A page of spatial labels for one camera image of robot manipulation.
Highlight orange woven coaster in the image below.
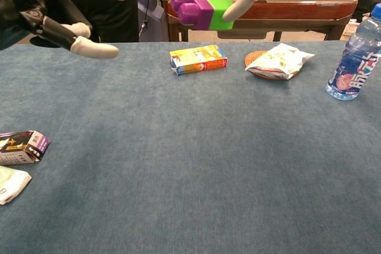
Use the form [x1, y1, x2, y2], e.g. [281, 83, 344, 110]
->
[244, 50, 302, 81]

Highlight blue table cloth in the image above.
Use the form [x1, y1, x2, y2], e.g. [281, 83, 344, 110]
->
[0, 39, 381, 254]

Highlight green toy block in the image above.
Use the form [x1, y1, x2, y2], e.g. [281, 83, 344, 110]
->
[198, 0, 235, 32]

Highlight black card box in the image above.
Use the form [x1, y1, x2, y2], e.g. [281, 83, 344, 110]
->
[0, 130, 51, 166]

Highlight blue water bottle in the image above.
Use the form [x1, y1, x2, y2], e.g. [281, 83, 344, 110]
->
[325, 2, 381, 102]

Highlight yellow carton box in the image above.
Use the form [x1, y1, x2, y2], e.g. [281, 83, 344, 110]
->
[169, 44, 229, 76]

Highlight brown mahjong table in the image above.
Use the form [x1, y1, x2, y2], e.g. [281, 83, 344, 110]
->
[164, 0, 359, 42]

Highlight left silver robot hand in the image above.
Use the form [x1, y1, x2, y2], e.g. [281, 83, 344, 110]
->
[0, 0, 127, 59]

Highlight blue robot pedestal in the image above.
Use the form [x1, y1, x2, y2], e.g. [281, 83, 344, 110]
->
[136, 0, 169, 43]

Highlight white green tissue pack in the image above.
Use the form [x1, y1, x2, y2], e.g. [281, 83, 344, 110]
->
[0, 165, 33, 206]

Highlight black bag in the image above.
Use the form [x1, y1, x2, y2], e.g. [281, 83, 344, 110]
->
[354, 0, 381, 24]

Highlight white snack bag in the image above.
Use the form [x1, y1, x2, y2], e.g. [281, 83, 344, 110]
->
[245, 42, 316, 81]

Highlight purple toy block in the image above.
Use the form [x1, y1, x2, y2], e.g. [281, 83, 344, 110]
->
[171, 0, 215, 32]

